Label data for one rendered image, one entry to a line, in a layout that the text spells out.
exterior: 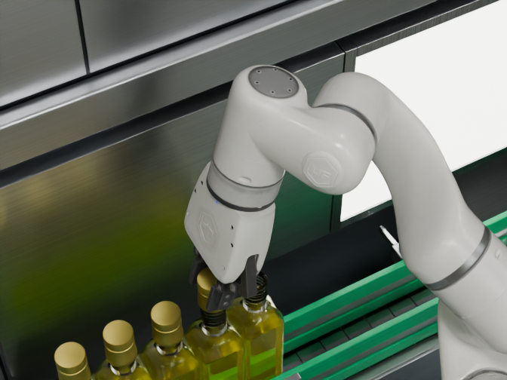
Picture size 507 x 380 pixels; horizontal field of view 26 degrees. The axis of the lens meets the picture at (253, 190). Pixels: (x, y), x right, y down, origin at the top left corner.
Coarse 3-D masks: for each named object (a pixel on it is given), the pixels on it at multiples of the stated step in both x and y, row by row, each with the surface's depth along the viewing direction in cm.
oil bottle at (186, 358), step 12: (144, 348) 129; (156, 348) 127; (192, 348) 129; (156, 360) 127; (168, 360) 127; (180, 360) 127; (192, 360) 128; (156, 372) 127; (168, 372) 127; (180, 372) 128; (192, 372) 129
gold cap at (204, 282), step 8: (200, 272) 123; (208, 272) 123; (200, 280) 122; (208, 280) 122; (216, 280) 122; (200, 288) 122; (208, 288) 121; (200, 296) 123; (200, 304) 124; (208, 312) 124; (216, 312) 124
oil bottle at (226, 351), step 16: (192, 336) 130; (208, 336) 129; (224, 336) 129; (240, 336) 130; (208, 352) 128; (224, 352) 129; (240, 352) 131; (208, 368) 130; (224, 368) 132; (240, 368) 134
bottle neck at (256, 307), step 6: (258, 276) 129; (264, 276) 128; (258, 282) 130; (264, 282) 128; (258, 288) 127; (264, 288) 128; (258, 294) 128; (264, 294) 129; (246, 300) 129; (252, 300) 129; (258, 300) 129; (264, 300) 130; (246, 306) 130; (252, 306) 130; (258, 306) 130; (264, 306) 131; (252, 312) 131; (258, 312) 131
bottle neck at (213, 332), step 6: (204, 312) 125; (222, 312) 126; (204, 318) 126; (210, 318) 126; (216, 318) 126; (222, 318) 127; (204, 324) 127; (210, 324) 127; (216, 324) 127; (222, 324) 127; (204, 330) 128; (210, 330) 128; (216, 330) 128; (222, 330) 128
